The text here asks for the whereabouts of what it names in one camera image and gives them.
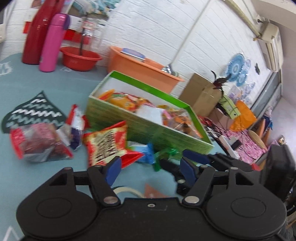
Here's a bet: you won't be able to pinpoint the wall air conditioner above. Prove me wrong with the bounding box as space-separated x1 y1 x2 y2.
258 22 283 72

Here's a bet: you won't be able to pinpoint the red thermos jug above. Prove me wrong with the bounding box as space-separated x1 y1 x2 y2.
22 0 65 65

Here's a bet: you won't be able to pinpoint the red white blue packet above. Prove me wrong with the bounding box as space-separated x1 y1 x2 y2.
57 104 89 151

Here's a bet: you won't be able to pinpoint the brown cardboard box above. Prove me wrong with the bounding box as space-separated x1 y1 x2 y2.
179 73 222 117

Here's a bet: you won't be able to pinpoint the orange plastic tub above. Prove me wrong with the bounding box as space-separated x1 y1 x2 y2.
107 46 184 93

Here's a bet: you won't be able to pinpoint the blue small snack packet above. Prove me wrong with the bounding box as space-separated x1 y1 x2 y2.
127 141 155 165

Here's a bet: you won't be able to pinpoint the white plain snack bag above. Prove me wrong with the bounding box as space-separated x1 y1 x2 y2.
135 106 163 125

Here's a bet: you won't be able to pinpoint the orange cookie bag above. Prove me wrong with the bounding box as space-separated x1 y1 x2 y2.
162 108 202 139

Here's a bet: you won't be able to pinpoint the blue paper fan decorations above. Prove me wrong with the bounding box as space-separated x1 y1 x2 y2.
225 53 251 87

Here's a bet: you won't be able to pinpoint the red striped chip bag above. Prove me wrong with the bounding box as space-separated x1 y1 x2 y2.
141 102 157 108

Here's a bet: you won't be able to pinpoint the green cardboard box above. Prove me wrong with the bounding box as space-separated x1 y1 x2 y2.
86 71 214 154

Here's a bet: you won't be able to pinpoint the red snack bag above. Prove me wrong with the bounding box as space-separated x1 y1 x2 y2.
83 121 144 168

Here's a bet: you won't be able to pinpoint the clear glass pitcher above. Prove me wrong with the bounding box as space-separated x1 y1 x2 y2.
79 12 109 56

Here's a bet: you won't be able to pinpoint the dried black flower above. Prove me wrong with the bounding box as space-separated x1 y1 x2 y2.
211 70 232 97

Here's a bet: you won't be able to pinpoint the red plastic basin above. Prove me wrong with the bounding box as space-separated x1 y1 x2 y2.
60 46 102 72

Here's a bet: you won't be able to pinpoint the green small box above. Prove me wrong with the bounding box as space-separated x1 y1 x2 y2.
219 95 241 120

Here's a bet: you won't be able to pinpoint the orange chip bag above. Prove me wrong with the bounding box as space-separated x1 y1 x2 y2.
97 89 150 113

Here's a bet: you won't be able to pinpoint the teal patterned tablecloth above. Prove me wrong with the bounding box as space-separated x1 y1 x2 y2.
1 54 176 240

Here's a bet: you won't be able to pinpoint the steel bowl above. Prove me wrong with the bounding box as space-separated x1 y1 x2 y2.
161 64 179 77

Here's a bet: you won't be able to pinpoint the blue lidded container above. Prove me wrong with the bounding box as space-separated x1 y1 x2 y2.
120 48 145 62

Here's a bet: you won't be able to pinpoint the red dates clear bag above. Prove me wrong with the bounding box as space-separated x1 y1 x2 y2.
10 123 73 163

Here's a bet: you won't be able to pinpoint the white power strip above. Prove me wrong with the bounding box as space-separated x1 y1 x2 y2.
218 135 240 160

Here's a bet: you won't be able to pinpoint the pink thermos bottle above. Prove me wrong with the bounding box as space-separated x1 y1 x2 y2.
39 14 70 72

